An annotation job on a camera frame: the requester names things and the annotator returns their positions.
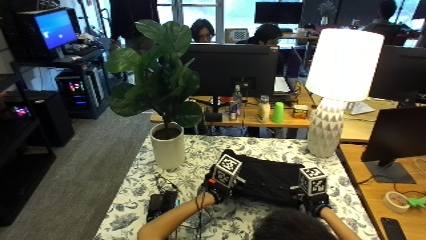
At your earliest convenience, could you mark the person's left hand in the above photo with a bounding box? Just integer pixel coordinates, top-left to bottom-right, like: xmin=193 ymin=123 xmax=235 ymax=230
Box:
xmin=203 ymin=173 xmax=245 ymax=205

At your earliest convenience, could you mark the person's right hand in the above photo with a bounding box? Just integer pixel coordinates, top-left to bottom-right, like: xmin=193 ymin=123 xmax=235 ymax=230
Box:
xmin=291 ymin=185 xmax=333 ymax=218

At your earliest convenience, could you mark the black garment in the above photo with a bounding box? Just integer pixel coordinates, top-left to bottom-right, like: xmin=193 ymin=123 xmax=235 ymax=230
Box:
xmin=220 ymin=148 xmax=309 ymax=208

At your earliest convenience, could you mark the white marker cube right glove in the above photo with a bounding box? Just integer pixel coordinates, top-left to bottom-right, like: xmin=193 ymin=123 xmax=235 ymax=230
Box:
xmin=297 ymin=166 xmax=329 ymax=197

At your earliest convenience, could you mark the white marker cube glove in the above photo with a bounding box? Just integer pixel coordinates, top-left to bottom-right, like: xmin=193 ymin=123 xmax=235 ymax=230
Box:
xmin=297 ymin=166 xmax=329 ymax=197
xmin=211 ymin=153 xmax=245 ymax=189

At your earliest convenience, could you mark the white marker cube left glove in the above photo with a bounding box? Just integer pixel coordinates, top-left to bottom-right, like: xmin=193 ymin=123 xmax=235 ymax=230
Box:
xmin=211 ymin=153 xmax=245 ymax=189

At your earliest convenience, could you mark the black device box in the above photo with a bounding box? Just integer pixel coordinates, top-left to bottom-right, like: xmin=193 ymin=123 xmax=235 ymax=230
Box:
xmin=145 ymin=189 xmax=181 ymax=223

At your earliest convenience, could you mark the white plant pot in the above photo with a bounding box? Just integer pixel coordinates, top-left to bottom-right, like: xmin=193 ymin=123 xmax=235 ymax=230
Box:
xmin=149 ymin=122 xmax=187 ymax=171

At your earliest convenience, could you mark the white patterned lamp base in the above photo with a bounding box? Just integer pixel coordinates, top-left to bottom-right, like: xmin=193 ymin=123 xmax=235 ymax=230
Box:
xmin=307 ymin=97 xmax=348 ymax=159

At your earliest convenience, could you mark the beige tape roll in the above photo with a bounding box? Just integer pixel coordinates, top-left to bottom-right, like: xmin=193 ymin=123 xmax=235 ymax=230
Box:
xmin=382 ymin=190 xmax=413 ymax=215

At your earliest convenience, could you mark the drink can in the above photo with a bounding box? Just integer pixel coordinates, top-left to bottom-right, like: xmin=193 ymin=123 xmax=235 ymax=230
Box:
xmin=228 ymin=100 xmax=239 ymax=122

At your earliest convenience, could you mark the yellow small box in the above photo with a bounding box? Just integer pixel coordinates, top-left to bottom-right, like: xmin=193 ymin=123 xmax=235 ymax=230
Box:
xmin=292 ymin=104 xmax=311 ymax=120

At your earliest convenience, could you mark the black smartphone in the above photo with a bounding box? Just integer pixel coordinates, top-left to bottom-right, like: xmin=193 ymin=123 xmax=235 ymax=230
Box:
xmin=380 ymin=216 xmax=408 ymax=240

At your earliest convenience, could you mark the blue floral tablecloth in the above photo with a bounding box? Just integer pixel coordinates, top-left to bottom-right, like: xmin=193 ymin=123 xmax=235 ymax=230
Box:
xmin=94 ymin=134 xmax=380 ymax=240

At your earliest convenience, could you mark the green plastic object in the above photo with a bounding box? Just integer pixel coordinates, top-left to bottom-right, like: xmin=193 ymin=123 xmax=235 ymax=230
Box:
xmin=405 ymin=195 xmax=426 ymax=209

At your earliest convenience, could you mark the clear water bottle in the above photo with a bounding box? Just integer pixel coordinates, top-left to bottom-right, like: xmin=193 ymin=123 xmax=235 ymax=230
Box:
xmin=232 ymin=84 xmax=244 ymax=116

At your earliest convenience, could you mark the black monitor with square foot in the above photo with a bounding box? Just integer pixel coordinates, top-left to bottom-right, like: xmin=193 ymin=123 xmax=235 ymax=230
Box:
xmin=360 ymin=105 xmax=426 ymax=185

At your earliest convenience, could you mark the wide black monitor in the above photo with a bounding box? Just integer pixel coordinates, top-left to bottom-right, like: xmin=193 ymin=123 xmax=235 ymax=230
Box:
xmin=180 ymin=42 xmax=281 ymax=115

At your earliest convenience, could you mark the green leafy plant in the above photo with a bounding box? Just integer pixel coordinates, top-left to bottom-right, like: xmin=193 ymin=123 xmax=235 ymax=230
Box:
xmin=104 ymin=18 xmax=205 ymax=132

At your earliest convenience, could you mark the white lamp shade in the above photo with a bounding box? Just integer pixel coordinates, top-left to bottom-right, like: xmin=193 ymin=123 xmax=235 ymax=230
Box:
xmin=304 ymin=27 xmax=386 ymax=102

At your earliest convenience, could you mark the black monitor on wooden desk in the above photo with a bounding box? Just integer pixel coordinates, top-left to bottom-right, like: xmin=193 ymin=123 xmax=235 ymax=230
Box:
xmin=368 ymin=44 xmax=426 ymax=108

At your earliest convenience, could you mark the black computer tower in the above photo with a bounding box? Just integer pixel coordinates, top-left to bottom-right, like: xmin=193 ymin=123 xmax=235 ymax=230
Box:
xmin=55 ymin=68 xmax=111 ymax=120

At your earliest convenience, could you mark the checkerboard calibration board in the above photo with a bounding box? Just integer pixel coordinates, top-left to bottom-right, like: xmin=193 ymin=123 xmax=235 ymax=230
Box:
xmin=224 ymin=27 xmax=251 ymax=44

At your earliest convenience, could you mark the black shelf rack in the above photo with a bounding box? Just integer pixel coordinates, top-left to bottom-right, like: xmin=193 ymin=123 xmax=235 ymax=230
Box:
xmin=0 ymin=73 xmax=59 ymax=228

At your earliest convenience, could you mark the black equipment desk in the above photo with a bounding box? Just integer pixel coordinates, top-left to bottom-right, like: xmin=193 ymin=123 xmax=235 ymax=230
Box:
xmin=10 ymin=39 xmax=112 ymax=120

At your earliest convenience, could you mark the monitor with blue screen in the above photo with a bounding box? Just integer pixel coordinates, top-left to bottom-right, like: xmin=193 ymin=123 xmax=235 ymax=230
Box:
xmin=18 ymin=7 xmax=83 ymax=61

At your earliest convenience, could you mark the black glove cable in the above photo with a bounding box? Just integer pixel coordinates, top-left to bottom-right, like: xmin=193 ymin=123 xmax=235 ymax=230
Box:
xmin=193 ymin=189 xmax=212 ymax=240

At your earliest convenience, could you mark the black cable on tablecloth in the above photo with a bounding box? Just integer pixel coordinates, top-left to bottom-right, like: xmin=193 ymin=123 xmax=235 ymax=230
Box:
xmin=152 ymin=172 xmax=180 ymax=195

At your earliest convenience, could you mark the black wall screen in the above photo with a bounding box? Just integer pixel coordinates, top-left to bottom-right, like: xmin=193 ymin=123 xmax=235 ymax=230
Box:
xmin=253 ymin=1 xmax=305 ymax=25

